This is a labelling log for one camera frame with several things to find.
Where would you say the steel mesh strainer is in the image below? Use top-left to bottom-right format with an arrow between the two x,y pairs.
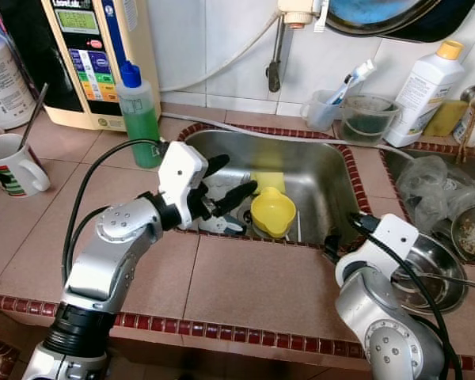
450,204 -> 475,264

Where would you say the thin white appliance hose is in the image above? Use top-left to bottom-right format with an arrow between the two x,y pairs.
158,16 -> 290,93

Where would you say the green scouring pad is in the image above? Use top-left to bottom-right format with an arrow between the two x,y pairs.
348,115 -> 389,137

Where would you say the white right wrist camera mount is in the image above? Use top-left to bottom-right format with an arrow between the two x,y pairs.
335,214 -> 420,279

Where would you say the green dish soap bottle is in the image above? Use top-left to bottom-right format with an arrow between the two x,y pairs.
115,62 -> 163,169

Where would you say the white toothpaste tube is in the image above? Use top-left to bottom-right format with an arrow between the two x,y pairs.
329,59 -> 377,108

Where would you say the stainless steel bowl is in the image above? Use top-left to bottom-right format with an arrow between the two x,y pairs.
388,234 -> 469,314

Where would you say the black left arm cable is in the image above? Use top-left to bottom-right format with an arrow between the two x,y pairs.
61,139 -> 169,286

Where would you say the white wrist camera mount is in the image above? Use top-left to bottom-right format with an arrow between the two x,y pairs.
335,214 -> 420,279
156,141 -> 209,230

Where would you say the light yellow sponge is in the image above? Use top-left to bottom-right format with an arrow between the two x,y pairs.
249,169 -> 287,195

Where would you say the white printed mug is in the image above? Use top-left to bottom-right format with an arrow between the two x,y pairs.
0,133 -> 52,197

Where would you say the dark yellow sponge block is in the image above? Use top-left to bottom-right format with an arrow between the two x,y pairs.
424,99 -> 469,139

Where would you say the beige water ioniser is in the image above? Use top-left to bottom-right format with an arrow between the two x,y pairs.
0,0 -> 161,131

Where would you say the steel spoon dark handle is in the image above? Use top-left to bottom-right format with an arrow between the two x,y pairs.
396,265 -> 475,292

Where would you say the clear plastic pail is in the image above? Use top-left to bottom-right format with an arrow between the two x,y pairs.
338,93 -> 401,147

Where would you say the white labelled bottle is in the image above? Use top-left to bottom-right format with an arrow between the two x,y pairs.
0,28 -> 36,130

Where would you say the beige wall water fitting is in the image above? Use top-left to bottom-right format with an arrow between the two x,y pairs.
277,0 -> 329,29

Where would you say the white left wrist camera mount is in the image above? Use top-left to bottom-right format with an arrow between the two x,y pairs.
156,141 -> 209,230

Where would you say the hanging steel wok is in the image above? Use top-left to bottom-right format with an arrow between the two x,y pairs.
325,0 -> 475,42

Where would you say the stainless steel sink basin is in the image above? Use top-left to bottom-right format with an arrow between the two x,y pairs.
174,127 -> 357,246
384,146 -> 475,266

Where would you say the white detergent bottle yellow cap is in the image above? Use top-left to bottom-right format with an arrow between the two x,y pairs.
384,40 -> 466,149

